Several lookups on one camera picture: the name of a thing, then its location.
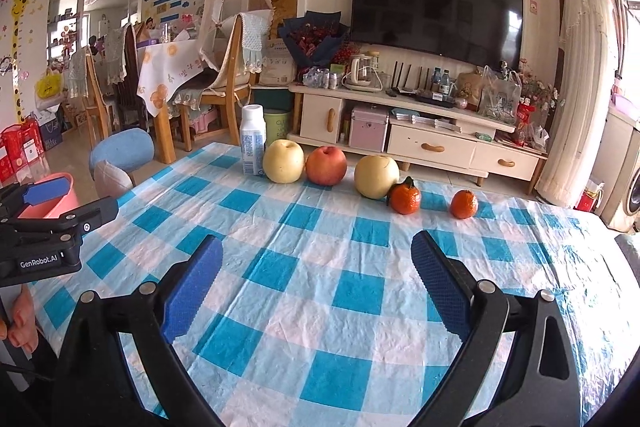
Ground grey cushion seat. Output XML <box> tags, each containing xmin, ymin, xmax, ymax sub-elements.
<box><xmin>93</xmin><ymin>160</ymin><xmax>134</xmax><ymax>198</ymax></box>

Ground dark blue flower bouquet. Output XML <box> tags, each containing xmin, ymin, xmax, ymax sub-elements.
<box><xmin>278</xmin><ymin>11</ymin><xmax>349</xmax><ymax>70</ymax></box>

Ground far wooden chair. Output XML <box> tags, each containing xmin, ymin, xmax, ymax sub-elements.
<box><xmin>82</xmin><ymin>48</ymin><xmax>119</xmax><ymax>150</ymax></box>

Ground black flat television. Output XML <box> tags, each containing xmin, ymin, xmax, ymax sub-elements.
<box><xmin>350</xmin><ymin>0</ymin><xmax>523</xmax><ymax>69</ymax></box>

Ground clear plastic bag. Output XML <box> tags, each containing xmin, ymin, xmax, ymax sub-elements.
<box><xmin>478</xmin><ymin>65</ymin><xmax>522</xmax><ymax>126</ymax></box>

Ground cream TV cabinet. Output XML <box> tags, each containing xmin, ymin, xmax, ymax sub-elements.
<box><xmin>288</xmin><ymin>83</ymin><xmax>547</xmax><ymax>192</ymax></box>

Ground left yellow pear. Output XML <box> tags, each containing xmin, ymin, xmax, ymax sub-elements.
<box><xmin>262</xmin><ymin>139</ymin><xmax>305</xmax><ymax>184</ymax></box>

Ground white electric kettle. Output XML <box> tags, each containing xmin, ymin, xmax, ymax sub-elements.
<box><xmin>342</xmin><ymin>54</ymin><xmax>383</xmax><ymax>93</ymax></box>

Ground yellow pear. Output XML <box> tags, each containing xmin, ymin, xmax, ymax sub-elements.
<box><xmin>262</xmin><ymin>139</ymin><xmax>305</xmax><ymax>184</ymax></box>
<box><xmin>354</xmin><ymin>155</ymin><xmax>400</xmax><ymax>199</ymax></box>

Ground dark wooden chair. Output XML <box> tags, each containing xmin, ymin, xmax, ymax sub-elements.
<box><xmin>114</xmin><ymin>24</ymin><xmax>149</xmax><ymax>131</ymax></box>

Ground person's left hand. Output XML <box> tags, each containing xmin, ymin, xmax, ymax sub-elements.
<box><xmin>1</xmin><ymin>285</ymin><xmax>39</xmax><ymax>353</ymax></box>

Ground white washing machine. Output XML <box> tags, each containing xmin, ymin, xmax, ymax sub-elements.
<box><xmin>593</xmin><ymin>107</ymin><xmax>639</xmax><ymax>233</ymax></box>

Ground green waste bin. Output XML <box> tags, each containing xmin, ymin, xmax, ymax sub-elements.
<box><xmin>264</xmin><ymin>109</ymin><xmax>291</xmax><ymax>146</ymax></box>

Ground red apple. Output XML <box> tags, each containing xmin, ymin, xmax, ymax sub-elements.
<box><xmin>306</xmin><ymin>145</ymin><xmax>347</xmax><ymax>186</ymax></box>

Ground pink storage box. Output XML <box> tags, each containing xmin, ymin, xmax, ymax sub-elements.
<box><xmin>348</xmin><ymin>105</ymin><xmax>388</xmax><ymax>152</ymax></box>

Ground light wooden chair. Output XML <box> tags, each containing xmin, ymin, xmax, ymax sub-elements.
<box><xmin>178</xmin><ymin>15</ymin><xmax>257</xmax><ymax>152</ymax></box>

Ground pink plastic trash bucket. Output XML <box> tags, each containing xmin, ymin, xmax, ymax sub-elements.
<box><xmin>18</xmin><ymin>172</ymin><xmax>79</xmax><ymax>219</ymax></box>

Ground white upright milk bottle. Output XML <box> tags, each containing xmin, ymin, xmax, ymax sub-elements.
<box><xmin>240</xmin><ymin>104</ymin><xmax>266</xmax><ymax>176</ymax></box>

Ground right yellow pear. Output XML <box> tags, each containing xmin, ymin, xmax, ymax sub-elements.
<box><xmin>354</xmin><ymin>155</ymin><xmax>400</xmax><ymax>199</ymax></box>

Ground red gift boxes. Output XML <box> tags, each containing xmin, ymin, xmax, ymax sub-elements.
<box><xmin>1</xmin><ymin>117</ymin><xmax>49</xmax><ymax>184</ymax></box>

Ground plain tangerine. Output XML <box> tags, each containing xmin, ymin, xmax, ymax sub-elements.
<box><xmin>449</xmin><ymin>190</ymin><xmax>480</xmax><ymax>220</ymax></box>

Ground tangerine with leaf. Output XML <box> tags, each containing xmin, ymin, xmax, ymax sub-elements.
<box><xmin>387</xmin><ymin>176</ymin><xmax>421</xmax><ymax>216</ymax></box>

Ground yellow bag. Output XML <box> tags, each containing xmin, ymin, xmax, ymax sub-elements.
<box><xmin>35</xmin><ymin>69</ymin><xmax>63</xmax><ymax>100</ymax></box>

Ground dining table orange cloth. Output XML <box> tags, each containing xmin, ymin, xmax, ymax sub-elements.
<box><xmin>137</xmin><ymin>39</ymin><xmax>203</xmax><ymax>165</ymax></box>

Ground cream lace curtain column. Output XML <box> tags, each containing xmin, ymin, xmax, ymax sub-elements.
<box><xmin>535</xmin><ymin>0</ymin><xmax>613</xmax><ymax>208</ymax></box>

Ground blue round stool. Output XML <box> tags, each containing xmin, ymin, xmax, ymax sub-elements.
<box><xmin>89</xmin><ymin>128</ymin><xmax>155</xmax><ymax>176</ymax></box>

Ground black wifi router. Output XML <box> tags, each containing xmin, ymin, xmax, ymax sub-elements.
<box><xmin>384</xmin><ymin>59</ymin><xmax>457</xmax><ymax>108</ymax></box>

